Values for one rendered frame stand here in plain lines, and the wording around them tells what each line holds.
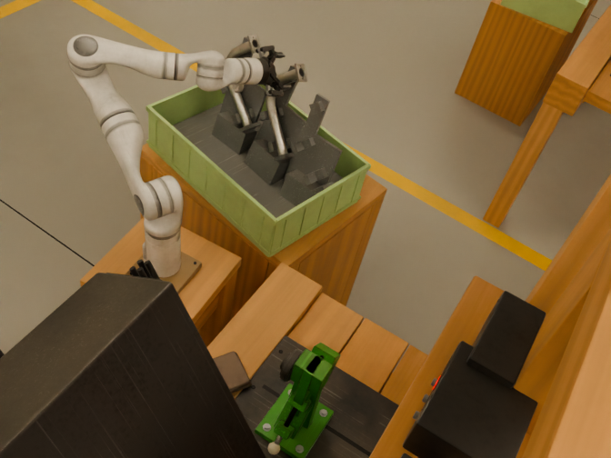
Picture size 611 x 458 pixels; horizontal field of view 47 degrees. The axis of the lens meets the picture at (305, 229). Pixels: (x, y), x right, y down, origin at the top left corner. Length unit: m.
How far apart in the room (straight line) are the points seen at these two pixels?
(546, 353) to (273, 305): 1.05
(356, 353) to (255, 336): 0.27
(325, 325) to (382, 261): 1.40
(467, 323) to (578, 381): 0.53
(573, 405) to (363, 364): 1.26
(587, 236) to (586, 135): 3.15
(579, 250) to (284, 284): 0.85
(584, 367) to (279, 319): 1.28
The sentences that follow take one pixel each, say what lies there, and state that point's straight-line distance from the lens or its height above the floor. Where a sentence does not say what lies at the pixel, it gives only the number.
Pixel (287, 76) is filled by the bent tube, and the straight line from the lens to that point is 2.18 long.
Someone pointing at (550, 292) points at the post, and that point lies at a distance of 1.49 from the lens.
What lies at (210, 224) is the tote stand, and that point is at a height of 0.70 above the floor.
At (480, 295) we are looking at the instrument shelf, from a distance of 1.21.
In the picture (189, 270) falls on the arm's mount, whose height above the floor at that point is 0.87.
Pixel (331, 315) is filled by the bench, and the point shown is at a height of 0.88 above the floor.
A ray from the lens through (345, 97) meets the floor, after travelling 4.10.
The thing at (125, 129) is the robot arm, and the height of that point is 1.26.
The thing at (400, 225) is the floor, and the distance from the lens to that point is 3.44.
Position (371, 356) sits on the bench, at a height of 0.88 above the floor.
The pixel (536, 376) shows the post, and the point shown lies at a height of 1.66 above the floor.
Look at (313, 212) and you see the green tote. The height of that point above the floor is 0.89.
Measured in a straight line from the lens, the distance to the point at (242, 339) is 1.81.
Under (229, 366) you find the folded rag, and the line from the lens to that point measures 1.73.
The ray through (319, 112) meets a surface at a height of 1.12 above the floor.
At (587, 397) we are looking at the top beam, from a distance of 0.64.
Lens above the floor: 2.42
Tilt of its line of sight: 47 degrees down
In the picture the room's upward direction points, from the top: 14 degrees clockwise
